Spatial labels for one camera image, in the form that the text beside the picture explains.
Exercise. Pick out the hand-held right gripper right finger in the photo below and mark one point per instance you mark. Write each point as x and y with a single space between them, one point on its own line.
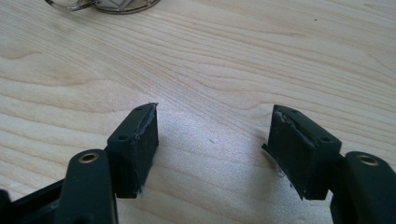
302 152

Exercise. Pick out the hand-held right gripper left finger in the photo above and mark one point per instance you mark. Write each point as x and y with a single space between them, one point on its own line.
137 155

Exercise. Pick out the clear patterned glass cup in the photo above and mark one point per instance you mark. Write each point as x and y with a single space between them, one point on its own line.
124 7

